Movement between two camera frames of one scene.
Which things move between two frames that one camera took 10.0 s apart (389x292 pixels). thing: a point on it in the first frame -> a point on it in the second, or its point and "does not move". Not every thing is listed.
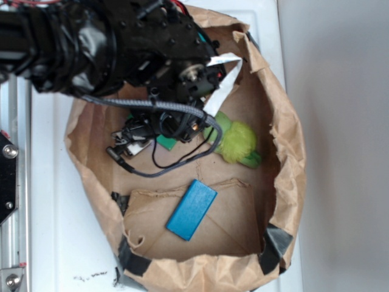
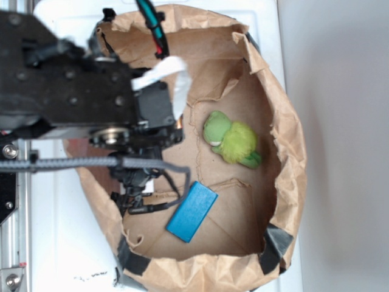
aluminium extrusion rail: x=15 y=120 does not move
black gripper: x=180 y=84 -> x=154 y=128
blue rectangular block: x=191 y=209 does not move
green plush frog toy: x=237 y=142 does not move
